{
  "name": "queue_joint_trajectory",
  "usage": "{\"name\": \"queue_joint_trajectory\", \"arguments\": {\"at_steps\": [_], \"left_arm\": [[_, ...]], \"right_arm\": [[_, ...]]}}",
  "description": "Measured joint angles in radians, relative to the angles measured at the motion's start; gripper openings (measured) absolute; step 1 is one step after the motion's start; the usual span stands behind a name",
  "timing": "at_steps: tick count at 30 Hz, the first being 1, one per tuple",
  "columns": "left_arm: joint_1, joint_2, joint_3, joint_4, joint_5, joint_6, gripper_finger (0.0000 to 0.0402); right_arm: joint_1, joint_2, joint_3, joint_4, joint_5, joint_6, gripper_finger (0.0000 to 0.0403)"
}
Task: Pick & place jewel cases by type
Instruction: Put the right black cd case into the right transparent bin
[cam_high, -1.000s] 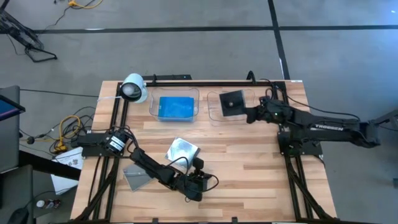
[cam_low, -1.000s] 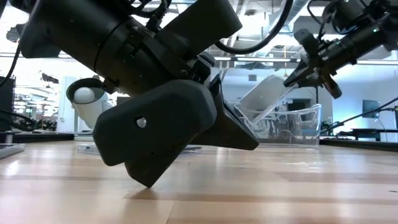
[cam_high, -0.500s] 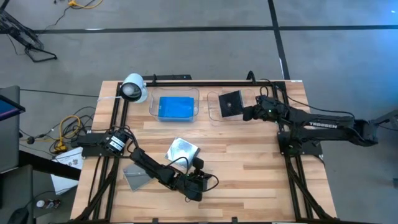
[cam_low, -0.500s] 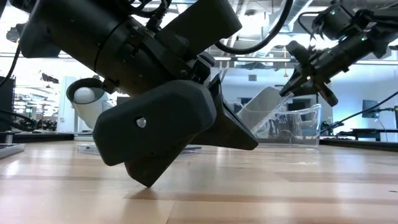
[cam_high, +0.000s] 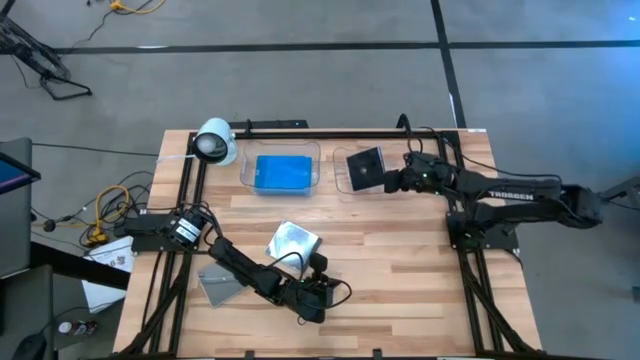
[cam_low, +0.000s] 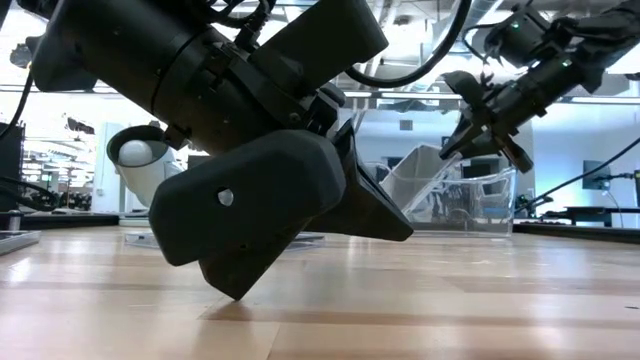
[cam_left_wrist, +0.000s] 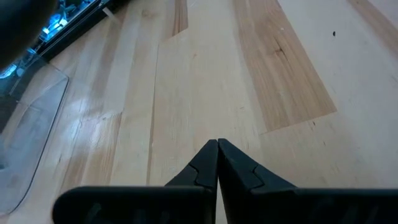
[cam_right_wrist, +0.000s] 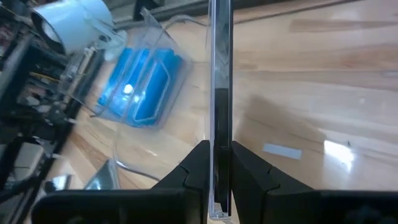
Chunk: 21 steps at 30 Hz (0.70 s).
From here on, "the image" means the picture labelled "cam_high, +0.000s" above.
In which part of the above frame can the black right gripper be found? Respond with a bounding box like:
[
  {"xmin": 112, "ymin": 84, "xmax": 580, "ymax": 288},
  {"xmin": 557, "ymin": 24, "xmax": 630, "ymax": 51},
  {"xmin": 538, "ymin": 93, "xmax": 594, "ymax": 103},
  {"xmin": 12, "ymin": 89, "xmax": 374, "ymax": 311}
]
[{"xmin": 383, "ymin": 152, "xmax": 454, "ymax": 197}]

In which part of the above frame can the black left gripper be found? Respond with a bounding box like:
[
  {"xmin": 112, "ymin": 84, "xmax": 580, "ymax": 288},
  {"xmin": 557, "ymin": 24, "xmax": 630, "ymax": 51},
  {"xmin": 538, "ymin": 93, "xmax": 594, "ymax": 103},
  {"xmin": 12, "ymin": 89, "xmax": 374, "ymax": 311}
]
[{"xmin": 279, "ymin": 251, "xmax": 335, "ymax": 325}]

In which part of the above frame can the black jewel case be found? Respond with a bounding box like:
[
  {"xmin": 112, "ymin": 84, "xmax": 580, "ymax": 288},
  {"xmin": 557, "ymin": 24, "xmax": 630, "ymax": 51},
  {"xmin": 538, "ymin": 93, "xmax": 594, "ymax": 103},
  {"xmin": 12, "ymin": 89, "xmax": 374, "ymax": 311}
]
[{"xmin": 345, "ymin": 145, "xmax": 387, "ymax": 193}]

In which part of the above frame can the clear plastic bin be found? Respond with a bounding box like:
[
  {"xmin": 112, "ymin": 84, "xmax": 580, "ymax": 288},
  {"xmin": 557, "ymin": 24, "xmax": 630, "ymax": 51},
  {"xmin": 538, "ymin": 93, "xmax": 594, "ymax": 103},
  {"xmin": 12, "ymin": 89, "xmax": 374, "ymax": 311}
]
[
  {"xmin": 332, "ymin": 144, "xmax": 419, "ymax": 204},
  {"xmin": 239, "ymin": 139, "xmax": 322, "ymax": 197}
]

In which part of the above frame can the black power strip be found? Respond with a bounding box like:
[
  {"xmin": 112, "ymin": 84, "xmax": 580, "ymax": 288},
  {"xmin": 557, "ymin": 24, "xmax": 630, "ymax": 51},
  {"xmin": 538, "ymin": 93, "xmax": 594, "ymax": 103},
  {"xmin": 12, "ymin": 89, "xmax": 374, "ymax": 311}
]
[{"xmin": 229, "ymin": 118, "xmax": 310, "ymax": 130}]

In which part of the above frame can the white cylindrical lamp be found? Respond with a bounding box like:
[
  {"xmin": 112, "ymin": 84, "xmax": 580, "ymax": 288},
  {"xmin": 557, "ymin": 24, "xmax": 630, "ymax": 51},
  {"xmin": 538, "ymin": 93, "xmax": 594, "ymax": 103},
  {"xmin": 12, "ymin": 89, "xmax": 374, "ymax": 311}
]
[{"xmin": 192, "ymin": 117, "xmax": 239, "ymax": 167}]

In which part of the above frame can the white printed paper sheet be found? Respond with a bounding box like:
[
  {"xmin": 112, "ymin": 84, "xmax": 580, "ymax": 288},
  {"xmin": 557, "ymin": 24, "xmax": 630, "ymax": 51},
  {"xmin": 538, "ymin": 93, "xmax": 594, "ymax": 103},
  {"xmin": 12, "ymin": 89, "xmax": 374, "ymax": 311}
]
[{"xmin": 81, "ymin": 235, "xmax": 136, "ymax": 315}]

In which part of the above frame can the black stand foot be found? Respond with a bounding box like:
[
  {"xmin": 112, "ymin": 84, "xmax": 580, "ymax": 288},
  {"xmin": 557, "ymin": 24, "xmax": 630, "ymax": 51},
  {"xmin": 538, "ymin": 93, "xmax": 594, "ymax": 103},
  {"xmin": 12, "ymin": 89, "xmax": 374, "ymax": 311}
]
[{"xmin": 599, "ymin": 173, "xmax": 640, "ymax": 207}]

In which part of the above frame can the small dark object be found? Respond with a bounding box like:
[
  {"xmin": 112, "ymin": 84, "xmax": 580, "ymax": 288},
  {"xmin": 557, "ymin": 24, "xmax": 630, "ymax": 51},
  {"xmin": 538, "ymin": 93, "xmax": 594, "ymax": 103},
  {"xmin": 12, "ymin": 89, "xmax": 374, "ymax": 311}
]
[{"xmin": 72, "ymin": 319, "xmax": 100, "ymax": 337}]

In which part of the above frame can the black computer mouse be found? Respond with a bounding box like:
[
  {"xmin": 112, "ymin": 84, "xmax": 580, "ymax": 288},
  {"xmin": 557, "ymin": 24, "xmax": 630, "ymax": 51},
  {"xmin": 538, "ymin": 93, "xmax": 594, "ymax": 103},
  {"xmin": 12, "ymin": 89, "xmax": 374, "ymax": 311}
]
[{"xmin": 12, "ymin": 332, "xmax": 49, "ymax": 360}]

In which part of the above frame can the grey cabinet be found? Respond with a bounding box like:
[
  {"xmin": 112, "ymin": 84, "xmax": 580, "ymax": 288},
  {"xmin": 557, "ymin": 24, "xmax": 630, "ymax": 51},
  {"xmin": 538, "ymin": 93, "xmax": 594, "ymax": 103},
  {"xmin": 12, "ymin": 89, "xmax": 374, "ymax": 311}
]
[{"xmin": 0, "ymin": 137, "xmax": 34, "ymax": 279}]

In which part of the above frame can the tablet screen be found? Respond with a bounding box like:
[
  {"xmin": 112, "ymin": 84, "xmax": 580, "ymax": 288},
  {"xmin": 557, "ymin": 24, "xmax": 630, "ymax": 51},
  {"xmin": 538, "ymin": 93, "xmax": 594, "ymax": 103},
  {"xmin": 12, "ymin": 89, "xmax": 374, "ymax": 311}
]
[{"xmin": 0, "ymin": 151, "xmax": 42, "ymax": 196}]

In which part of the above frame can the black metal floor stand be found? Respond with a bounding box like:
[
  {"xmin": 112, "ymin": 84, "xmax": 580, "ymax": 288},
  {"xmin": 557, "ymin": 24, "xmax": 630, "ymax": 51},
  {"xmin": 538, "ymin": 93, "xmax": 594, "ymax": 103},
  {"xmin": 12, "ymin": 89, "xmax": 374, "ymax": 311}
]
[{"xmin": 0, "ymin": 0, "xmax": 94, "ymax": 101}]

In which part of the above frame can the black frame cable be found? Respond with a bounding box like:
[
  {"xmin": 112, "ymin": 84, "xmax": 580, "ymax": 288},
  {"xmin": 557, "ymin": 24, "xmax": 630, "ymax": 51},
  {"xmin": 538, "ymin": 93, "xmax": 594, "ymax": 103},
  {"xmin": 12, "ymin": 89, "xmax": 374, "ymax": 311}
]
[{"xmin": 396, "ymin": 112, "xmax": 564, "ymax": 181}]

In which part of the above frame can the black aluminium table frame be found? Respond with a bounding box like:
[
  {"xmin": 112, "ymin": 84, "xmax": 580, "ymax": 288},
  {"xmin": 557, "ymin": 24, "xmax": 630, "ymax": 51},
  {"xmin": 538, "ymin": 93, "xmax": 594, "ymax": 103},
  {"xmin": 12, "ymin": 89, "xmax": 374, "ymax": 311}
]
[{"xmin": 119, "ymin": 128, "xmax": 544, "ymax": 360}]

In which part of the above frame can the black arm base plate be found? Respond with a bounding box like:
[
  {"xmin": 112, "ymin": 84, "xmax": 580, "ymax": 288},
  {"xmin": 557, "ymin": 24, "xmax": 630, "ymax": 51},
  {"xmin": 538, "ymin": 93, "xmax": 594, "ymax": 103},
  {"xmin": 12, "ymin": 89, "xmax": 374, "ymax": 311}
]
[
  {"xmin": 446, "ymin": 212, "xmax": 521, "ymax": 251},
  {"xmin": 114, "ymin": 213, "xmax": 202, "ymax": 253}
]

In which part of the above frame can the yellow coiled cable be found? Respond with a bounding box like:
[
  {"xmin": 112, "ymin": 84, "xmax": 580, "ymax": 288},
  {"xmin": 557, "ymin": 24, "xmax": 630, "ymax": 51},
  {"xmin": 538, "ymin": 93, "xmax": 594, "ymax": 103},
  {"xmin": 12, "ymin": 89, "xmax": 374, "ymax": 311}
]
[{"xmin": 88, "ymin": 184, "xmax": 132, "ymax": 247}]

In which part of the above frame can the yellow floor cable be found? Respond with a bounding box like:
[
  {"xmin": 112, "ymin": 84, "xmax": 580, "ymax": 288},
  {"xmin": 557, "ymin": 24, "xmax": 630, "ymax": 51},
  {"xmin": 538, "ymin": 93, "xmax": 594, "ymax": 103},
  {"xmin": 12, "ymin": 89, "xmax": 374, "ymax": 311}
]
[{"xmin": 108, "ymin": 0, "xmax": 167, "ymax": 15}]

